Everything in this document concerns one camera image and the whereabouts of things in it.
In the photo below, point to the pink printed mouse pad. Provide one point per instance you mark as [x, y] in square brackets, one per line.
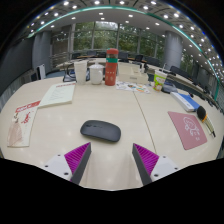
[186, 130]

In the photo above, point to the blue and white book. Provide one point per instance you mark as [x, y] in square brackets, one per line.
[185, 101]

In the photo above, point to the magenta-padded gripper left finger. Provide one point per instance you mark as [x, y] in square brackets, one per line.
[77, 158]

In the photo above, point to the dark office chairs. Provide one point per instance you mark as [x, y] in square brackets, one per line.
[180, 71]

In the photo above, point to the white lidded mug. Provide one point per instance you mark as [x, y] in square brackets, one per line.
[96, 75]

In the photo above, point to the red drink bottle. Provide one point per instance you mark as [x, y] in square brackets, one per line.
[111, 68]

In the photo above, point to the cream cardboard box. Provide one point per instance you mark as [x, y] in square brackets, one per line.
[133, 75]

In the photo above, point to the dark conference microphone unit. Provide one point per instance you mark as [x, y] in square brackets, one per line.
[169, 88]

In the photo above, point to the colourful printed leaflet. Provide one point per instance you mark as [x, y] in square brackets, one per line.
[131, 87]

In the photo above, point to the red and white booklet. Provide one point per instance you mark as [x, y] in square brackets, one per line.
[22, 125]

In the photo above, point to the black computer mouse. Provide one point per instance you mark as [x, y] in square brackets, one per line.
[100, 131]

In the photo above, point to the black handheld microphone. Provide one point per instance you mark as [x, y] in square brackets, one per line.
[202, 114]

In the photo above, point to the round ceiling lights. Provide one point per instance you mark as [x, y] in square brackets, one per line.
[101, 13]

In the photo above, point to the white printed document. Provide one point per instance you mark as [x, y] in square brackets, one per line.
[58, 94]

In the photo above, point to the long curved conference desk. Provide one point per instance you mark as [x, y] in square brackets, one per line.
[96, 61]

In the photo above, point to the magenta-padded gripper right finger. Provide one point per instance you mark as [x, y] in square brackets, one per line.
[146, 159]

